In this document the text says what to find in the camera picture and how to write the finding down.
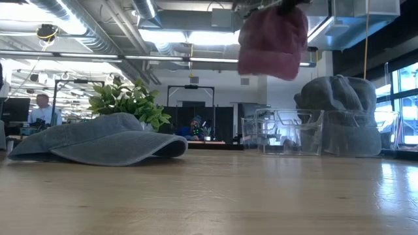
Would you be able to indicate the clear plastic bin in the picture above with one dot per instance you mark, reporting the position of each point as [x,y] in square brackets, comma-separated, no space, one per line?
[385,130]
[248,130]
[290,130]

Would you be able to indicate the black ceiling camera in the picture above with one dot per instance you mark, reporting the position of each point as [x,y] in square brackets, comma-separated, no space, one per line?
[46,32]

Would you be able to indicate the wooden desk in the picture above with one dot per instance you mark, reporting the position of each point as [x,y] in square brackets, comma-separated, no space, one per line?
[212,144]

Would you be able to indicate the person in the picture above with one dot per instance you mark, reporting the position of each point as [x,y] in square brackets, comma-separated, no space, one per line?
[43,112]
[192,130]

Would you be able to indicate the grey washed baseball cap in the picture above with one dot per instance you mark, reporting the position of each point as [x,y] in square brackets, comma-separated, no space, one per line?
[98,143]
[339,98]

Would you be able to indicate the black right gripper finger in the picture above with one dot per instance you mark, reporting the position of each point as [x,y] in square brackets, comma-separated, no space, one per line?
[289,6]

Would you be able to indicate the black metal frame stand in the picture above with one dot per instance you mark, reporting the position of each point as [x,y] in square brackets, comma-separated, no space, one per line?
[191,87]
[57,98]

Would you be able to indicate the green leafy plant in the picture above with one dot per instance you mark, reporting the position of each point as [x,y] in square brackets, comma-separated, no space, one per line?
[130,101]

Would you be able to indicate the red washed baseball cap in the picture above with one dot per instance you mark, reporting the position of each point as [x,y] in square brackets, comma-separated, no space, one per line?
[271,45]

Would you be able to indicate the white plant pot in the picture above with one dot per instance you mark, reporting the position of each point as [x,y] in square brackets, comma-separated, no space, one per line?
[146,126]

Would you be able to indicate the black computer monitor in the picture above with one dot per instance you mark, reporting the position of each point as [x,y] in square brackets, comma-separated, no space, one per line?
[16,109]

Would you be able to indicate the small potted plant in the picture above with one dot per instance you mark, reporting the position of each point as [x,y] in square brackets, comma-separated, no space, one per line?
[207,132]

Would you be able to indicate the black room partition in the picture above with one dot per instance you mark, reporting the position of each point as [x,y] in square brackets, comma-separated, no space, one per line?
[223,124]

